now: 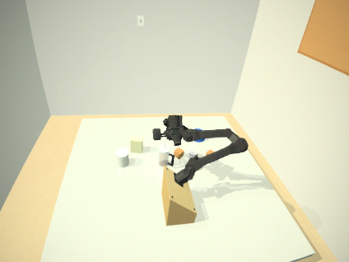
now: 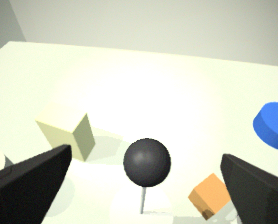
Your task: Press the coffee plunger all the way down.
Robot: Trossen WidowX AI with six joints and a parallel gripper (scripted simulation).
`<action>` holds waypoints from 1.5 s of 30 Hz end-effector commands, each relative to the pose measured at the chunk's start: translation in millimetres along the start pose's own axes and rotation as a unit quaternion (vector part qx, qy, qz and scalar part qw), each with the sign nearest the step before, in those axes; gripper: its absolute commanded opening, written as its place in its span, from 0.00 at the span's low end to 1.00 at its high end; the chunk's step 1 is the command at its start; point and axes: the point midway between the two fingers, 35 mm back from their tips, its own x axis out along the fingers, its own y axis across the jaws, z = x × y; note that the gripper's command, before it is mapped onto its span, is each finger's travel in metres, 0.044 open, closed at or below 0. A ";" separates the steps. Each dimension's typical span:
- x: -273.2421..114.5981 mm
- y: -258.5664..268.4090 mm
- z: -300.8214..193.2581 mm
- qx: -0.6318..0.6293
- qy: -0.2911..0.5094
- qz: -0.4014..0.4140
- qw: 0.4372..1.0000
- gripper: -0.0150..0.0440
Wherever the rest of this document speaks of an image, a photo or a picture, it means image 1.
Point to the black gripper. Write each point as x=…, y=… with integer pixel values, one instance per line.
x=157, y=135

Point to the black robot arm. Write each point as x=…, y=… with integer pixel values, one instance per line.
x=194, y=164

